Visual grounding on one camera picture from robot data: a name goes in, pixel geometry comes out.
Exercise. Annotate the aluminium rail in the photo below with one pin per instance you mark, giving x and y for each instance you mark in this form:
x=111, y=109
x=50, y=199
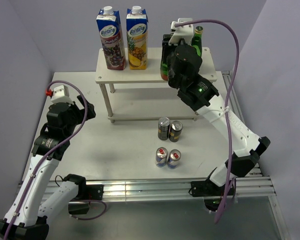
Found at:
x=272, y=199
x=173, y=189

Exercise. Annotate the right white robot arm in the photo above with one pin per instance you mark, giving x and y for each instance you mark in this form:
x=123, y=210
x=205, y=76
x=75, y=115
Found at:
x=245, y=147

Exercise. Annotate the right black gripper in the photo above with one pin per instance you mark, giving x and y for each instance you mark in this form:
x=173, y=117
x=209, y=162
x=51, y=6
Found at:
x=166, y=47

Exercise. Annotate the pineapple juice carton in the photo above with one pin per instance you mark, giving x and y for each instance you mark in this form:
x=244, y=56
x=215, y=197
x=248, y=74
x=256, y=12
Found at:
x=137, y=35

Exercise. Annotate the green glass bottle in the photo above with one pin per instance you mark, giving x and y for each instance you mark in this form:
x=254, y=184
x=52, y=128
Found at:
x=164, y=68
x=196, y=41

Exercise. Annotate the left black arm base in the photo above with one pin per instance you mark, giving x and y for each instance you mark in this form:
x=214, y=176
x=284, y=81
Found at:
x=92, y=192

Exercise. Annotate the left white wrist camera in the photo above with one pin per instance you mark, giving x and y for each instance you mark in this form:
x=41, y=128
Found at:
x=59, y=94

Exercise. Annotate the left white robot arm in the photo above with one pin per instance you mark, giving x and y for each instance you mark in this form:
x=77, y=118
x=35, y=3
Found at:
x=28, y=218

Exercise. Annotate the dark can yellow label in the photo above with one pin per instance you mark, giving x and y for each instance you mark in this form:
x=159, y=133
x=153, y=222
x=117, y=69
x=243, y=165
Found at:
x=175, y=131

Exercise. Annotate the dark can open top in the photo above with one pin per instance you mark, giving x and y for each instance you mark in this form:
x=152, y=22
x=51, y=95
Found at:
x=163, y=128

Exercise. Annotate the aluminium rail right side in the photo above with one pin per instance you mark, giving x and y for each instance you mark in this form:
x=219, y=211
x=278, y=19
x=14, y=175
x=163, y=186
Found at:
x=272, y=199

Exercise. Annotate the silver blue energy can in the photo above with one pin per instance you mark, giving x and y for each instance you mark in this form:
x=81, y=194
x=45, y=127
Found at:
x=161, y=157

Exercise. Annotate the aluminium rail front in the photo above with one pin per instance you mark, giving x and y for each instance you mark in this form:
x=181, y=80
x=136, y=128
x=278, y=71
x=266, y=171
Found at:
x=173, y=189

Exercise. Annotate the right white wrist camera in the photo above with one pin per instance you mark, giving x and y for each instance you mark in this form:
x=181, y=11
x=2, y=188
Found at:
x=185, y=32

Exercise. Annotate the white two-tier shelf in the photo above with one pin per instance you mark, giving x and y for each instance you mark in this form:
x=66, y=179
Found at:
x=139, y=95

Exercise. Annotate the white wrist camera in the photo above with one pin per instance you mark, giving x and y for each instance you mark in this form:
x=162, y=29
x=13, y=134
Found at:
x=59, y=94
x=185, y=32

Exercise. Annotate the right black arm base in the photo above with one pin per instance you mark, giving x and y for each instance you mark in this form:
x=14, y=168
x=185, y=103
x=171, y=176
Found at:
x=212, y=194

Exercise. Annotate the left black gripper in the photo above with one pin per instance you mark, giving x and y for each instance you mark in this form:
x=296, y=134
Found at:
x=73, y=106

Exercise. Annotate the grape juice carton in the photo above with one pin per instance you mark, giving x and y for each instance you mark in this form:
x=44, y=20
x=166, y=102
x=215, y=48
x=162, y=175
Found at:
x=111, y=37

